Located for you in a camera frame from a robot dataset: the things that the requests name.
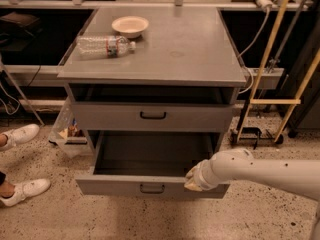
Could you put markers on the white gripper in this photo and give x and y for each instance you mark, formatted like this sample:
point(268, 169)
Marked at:
point(201, 177)

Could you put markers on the grey drawer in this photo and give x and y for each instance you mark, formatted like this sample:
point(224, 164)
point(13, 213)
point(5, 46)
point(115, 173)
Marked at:
point(148, 164)
point(152, 117)

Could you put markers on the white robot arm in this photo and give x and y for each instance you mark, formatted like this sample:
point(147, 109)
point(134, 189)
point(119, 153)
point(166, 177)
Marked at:
point(299, 177)

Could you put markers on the grey top drawer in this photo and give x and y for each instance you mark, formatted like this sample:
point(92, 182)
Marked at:
point(152, 117)

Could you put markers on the grey metal drawer cabinet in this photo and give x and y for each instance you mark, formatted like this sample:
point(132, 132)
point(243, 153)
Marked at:
point(184, 57)

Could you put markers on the clear plastic snack bin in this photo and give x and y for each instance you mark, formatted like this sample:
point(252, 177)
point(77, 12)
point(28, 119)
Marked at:
point(67, 135)

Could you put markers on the lower white sneaker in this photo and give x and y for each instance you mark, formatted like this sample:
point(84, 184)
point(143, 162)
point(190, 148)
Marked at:
point(26, 189)

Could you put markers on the white sneaker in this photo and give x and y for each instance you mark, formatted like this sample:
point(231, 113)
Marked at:
point(26, 189)
point(19, 136)

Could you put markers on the white paper bowl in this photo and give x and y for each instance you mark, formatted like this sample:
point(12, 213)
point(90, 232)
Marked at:
point(130, 26)

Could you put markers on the clear plastic water bottle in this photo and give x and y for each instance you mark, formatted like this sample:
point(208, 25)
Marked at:
point(110, 46)

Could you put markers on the upper white sneaker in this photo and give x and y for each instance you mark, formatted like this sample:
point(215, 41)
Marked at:
point(19, 136)

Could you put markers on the black wheeled base frame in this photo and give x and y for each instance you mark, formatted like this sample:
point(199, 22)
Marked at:
point(254, 134)

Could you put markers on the yellow wooden ladder frame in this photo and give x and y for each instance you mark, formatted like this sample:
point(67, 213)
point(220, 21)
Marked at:
point(291, 103)

